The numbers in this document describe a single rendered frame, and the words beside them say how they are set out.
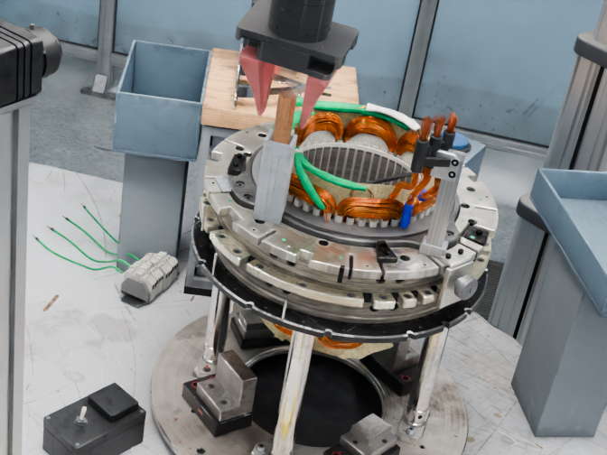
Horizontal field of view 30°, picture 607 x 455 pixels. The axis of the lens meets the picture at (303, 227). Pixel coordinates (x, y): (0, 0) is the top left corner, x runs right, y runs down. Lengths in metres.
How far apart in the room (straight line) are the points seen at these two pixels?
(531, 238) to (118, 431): 0.69
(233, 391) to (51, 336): 0.28
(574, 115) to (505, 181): 2.15
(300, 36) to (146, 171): 0.52
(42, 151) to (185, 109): 2.07
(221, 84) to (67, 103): 2.31
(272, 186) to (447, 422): 0.43
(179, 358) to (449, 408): 0.34
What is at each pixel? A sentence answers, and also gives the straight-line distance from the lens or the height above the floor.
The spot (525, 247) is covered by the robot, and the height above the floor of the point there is 0.85.
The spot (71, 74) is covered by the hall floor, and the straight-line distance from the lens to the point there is 3.96.
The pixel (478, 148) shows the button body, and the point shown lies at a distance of 1.51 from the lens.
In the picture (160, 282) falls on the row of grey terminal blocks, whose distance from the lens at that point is 1.54.
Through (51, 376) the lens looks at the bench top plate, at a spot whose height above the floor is 0.78.
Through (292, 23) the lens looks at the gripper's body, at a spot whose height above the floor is 1.31.
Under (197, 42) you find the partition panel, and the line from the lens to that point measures 3.69.
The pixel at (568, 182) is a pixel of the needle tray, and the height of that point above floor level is 1.05.
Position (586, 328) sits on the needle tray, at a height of 0.95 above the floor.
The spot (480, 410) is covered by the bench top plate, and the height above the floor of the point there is 0.78.
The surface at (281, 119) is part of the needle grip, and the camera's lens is 1.09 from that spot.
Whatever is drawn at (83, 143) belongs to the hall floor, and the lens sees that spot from 3.53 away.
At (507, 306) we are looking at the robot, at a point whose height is 0.75.
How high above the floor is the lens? 1.69
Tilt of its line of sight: 32 degrees down
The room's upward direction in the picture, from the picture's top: 10 degrees clockwise
